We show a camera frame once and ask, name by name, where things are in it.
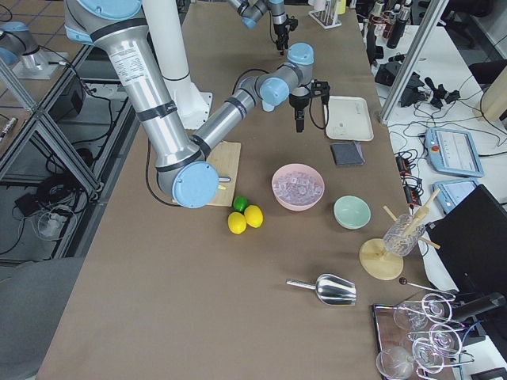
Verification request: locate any blue cup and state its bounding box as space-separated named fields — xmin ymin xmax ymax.
xmin=261 ymin=101 xmax=275 ymax=112

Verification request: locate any wooden cup stand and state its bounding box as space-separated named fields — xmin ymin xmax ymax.
xmin=359 ymin=189 xmax=440 ymax=280

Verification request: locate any cream rabbit tray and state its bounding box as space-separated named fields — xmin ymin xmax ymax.
xmin=325 ymin=96 xmax=374 ymax=142

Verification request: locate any pink bowl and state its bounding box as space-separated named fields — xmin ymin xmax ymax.
xmin=271 ymin=163 xmax=325 ymax=211

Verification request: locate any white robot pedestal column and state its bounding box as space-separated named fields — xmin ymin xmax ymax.
xmin=142 ymin=0 xmax=190 ymax=82

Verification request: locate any wooden cutting board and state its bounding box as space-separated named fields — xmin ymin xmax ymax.
xmin=170 ymin=141 xmax=242 ymax=208

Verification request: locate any clear glass on stand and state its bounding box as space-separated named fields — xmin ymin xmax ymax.
xmin=383 ymin=214 xmax=425 ymax=257

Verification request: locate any wine glass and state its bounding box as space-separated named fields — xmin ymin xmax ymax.
xmin=375 ymin=338 xmax=444 ymax=379
xmin=407 ymin=324 xmax=463 ymax=357
xmin=393 ymin=293 xmax=452 ymax=331

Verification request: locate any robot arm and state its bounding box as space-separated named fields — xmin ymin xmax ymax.
xmin=64 ymin=1 xmax=314 ymax=208
xmin=227 ymin=0 xmax=291 ymax=55

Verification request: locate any wine glass near front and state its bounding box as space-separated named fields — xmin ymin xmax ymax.
xmin=375 ymin=338 xmax=444 ymax=379

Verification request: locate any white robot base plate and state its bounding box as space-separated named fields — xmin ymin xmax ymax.
xmin=173 ymin=81 xmax=213 ymax=130

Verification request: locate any wine glass middle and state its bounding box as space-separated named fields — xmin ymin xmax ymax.
xmin=407 ymin=324 xmax=463 ymax=357

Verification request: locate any blue teach pendant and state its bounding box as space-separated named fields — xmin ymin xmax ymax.
xmin=425 ymin=127 xmax=484 ymax=178

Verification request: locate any white cup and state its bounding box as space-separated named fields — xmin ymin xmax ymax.
xmin=313 ymin=0 xmax=326 ymax=12

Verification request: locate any green lime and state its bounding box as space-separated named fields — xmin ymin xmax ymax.
xmin=233 ymin=196 xmax=249 ymax=213

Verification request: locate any green bowl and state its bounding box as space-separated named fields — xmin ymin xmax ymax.
xmin=334 ymin=196 xmax=372 ymax=230

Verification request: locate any lower yellow lemon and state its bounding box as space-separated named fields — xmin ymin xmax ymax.
xmin=227 ymin=211 xmax=247 ymax=234

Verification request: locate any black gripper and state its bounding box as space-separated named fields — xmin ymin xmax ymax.
xmin=289 ymin=87 xmax=310 ymax=133
xmin=273 ymin=14 xmax=289 ymax=52

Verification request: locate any wine glass upper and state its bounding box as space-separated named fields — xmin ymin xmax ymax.
xmin=393 ymin=293 xmax=452 ymax=331

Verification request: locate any pile of clear ice cubes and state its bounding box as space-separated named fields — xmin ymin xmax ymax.
xmin=273 ymin=171 xmax=323 ymax=206

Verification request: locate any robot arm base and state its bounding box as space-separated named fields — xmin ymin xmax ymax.
xmin=1 ymin=21 xmax=59 ymax=80

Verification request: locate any yellow lemon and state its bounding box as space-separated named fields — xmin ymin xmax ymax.
xmin=227 ymin=211 xmax=247 ymax=234
xmin=243 ymin=204 xmax=264 ymax=228

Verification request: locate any black glass rack tray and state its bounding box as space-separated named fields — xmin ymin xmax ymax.
xmin=372 ymin=305 xmax=475 ymax=379

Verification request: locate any yellow-green cup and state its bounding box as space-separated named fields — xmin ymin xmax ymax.
xmin=335 ymin=0 xmax=346 ymax=15

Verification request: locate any grey folded cloth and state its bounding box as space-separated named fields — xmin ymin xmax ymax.
xmin=330 ymin=141 xmax=364 ymax=166

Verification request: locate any white wire cup rack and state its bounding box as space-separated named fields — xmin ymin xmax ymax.
xmin=308 ymin=0 xmax=341 ymax=29

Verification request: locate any upper yellow lemon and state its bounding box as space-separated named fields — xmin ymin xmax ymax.
xmin=243 ymin=204 xmax=264 ymax=228

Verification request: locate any steel ice scoop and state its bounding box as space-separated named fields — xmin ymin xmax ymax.
xmin=286 ymin=273 xmax=356 ymax=306

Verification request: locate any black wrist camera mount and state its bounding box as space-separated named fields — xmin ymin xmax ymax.
xmin=311 ymin=79 xmax=330 ymax=106

